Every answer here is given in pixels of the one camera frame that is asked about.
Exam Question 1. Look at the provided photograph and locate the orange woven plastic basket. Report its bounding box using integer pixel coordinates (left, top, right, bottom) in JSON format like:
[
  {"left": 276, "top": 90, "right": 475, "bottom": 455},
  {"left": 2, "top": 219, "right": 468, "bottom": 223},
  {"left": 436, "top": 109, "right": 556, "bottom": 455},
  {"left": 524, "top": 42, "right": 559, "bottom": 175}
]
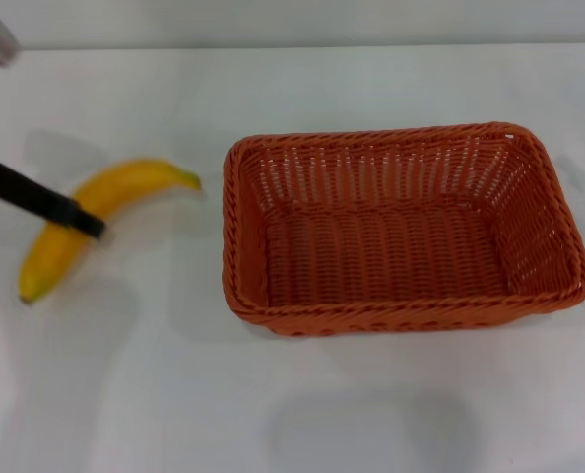
[{"left": 222, "top": 120, "right": 585, "bottom": 339}]

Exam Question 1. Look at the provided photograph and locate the yellow banana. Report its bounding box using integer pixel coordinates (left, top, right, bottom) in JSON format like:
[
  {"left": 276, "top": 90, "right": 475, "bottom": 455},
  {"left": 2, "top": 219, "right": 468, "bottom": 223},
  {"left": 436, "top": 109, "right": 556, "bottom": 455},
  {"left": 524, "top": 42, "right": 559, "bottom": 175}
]
[{"left": 18, "top": 157, "right": 203, "bottom": 305}]

